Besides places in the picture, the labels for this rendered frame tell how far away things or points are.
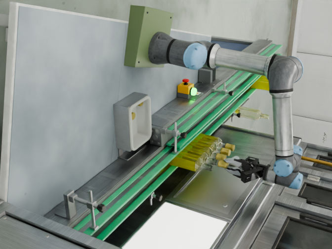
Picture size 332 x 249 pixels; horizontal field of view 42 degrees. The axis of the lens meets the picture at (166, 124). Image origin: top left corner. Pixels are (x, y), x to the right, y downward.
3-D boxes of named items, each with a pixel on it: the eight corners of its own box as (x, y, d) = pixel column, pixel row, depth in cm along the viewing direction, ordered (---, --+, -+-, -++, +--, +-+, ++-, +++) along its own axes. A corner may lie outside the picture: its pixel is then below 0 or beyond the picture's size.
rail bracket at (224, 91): (210, 92, 257) (231, 97, 251) (210, 81, 254) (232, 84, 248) (213, 90, 260) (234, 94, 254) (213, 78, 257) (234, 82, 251)
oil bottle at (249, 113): (228, 114, 293) (266, 122, 281) (229, 106, 291) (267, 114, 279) (231, 112, 297) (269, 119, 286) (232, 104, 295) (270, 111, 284)
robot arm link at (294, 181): (304, 170, 198) (301, 187, 200) (280, 164, 203) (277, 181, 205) (301, 175, 191) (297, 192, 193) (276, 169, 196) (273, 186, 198)
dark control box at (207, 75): (197, 81, 269) (210, 83, 265) (197, 69, 265) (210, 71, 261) (203, 77, 275) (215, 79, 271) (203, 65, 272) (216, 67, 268)
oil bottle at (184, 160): (161, 162, 218) (200, 173, 208) (161, 152, 215) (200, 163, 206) (166, 157, 222) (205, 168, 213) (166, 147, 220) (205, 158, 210)
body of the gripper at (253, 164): (246, 168, 213) (269, 175, 208) (239, 177, 207) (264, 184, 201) (247, 155, 210) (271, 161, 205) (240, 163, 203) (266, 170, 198)
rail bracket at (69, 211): (55, 218, 168) (102, 236, 158) (49, 181, 161) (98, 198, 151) (63, 211, 172) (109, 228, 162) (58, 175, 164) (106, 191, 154)
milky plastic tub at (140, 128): (116, 148, 202) (132, 152, 198) (113, 104, 193) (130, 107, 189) (137, 133, 216) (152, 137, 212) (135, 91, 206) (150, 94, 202)
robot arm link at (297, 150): (299, 152, 186) (295, 176, 189) (305, 146, 195) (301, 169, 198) (281, 148, 189) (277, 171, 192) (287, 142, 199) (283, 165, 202)
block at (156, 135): (148, 144, 216) (161, 147, 213) (148, 127, 212) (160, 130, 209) (152, 141, 219) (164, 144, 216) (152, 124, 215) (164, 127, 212)
